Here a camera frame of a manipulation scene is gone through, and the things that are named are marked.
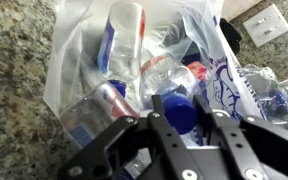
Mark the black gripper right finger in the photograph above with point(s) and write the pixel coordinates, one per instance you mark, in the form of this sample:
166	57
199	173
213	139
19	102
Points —
230	140

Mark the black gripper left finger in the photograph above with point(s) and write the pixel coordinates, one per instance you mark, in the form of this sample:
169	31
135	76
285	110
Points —
170	146

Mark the shrink-wrapped water bottle pack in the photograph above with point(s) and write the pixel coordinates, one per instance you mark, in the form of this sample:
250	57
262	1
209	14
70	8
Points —
277	96

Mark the translucent white plastic bag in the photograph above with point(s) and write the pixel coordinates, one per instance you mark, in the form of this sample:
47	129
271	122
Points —
70	63

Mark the small black object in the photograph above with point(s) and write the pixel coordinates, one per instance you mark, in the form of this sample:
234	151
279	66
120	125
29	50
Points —
230	33

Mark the white wall outlet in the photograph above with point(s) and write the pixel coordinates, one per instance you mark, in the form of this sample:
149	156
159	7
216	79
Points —
266	25

